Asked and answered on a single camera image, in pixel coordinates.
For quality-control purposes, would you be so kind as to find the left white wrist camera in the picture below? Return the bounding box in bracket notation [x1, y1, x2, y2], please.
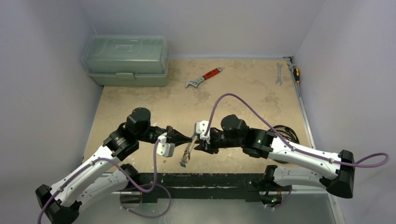
[155, 133, 176, 158]

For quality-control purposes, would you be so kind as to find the silver open-end spanner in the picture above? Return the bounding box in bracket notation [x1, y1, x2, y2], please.
[276, 63, 283, 86]

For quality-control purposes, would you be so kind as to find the red handled adjustable wrench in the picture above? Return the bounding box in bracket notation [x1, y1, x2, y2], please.
[185, 67, 223, 88]

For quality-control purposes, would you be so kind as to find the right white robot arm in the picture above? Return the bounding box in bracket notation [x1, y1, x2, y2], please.
[194, 114, 355, 199]

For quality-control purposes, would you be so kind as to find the aluminium side rail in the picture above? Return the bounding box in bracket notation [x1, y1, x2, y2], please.
[283, 57, 316, 149]

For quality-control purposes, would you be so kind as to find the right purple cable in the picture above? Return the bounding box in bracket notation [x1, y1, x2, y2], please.
[203, 93, 390, 169]

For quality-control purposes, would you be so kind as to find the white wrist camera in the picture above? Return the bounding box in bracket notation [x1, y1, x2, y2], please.
[194, 120, 210, 145]
[155, 133, 176, 158]

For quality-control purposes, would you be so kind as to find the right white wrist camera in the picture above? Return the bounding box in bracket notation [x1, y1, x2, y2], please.
[194, 120, 210, 145]

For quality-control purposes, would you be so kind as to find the yellow black screwdriver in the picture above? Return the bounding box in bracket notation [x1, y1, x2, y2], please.
[293, 68, 300, 84]

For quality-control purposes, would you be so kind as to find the green translucent plastic toolbox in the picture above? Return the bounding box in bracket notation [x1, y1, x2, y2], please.
[82, 35, 170, 87]

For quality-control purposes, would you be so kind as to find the black cable bundle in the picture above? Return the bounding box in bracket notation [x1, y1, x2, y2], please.
[271, 125, 300, 144]

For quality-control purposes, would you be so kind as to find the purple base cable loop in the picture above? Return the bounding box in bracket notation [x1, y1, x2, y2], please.
[119, 182, 172, 218]

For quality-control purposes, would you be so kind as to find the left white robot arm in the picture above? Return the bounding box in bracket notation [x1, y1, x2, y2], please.
[35, 107, 192, 224]

